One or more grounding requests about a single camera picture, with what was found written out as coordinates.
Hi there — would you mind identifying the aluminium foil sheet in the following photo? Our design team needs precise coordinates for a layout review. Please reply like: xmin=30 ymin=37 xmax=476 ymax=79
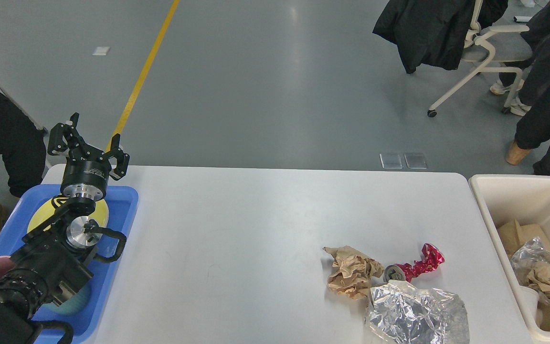
xmin=510 ymin=237 xmax=550 ymax=303
xmin=365 ymin=279 xmax=471 ymax=344

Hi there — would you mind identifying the tan boot right side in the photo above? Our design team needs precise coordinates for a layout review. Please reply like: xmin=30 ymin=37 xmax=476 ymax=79
xmin=506 ymin=140 xmax=532 ymax=166

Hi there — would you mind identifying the red foil wrapper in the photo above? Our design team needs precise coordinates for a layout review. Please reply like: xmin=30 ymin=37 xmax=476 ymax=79
xmin=383 ymin=243 xmax=445 ymax=283

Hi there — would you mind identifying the black jacket on chair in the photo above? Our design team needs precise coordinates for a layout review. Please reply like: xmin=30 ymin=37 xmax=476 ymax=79
xmin=372 ymin=0 xmax=508 ymax=75

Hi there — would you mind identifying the green grey mug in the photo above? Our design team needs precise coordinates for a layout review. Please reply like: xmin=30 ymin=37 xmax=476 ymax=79
xmin=42 ymin=284 xmax=92 ymax=316

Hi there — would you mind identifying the white office chair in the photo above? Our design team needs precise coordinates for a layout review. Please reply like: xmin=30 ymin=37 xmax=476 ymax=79
xmin=427 ymin=0 xmax=532 ymax=118

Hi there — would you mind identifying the person in black clothes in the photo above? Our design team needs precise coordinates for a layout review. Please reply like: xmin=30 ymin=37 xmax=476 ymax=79
xmin=0 ymin=92 xmax=46 ymax=198

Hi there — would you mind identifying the blue plastic tray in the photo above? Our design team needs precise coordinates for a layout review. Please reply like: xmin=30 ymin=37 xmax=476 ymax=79
xmin=0 ymin=184 xmax=139 ymax=344

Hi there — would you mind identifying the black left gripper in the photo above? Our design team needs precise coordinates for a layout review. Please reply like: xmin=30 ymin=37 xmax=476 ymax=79
xmin=48 ymin=113 xmax=130 ymax=201

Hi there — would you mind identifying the crumpled brown paper ball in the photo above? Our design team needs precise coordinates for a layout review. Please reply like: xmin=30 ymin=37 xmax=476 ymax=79
xmin=323 ymin=246 xmax=385 ymax=299

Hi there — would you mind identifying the yellow plate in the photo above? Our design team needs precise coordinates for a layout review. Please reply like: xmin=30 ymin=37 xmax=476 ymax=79
xmin=27 ymin=194 xmax=109 ymax=233

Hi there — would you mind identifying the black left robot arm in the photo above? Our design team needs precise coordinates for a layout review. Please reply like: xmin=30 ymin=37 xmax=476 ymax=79
xmin=0 ymin=113 xmax=130 ymax=344

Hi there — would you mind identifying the white plastic bin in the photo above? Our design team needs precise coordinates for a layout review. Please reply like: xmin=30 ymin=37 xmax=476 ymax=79
xmin=469 ymin=174 xmax=550 ymax=344

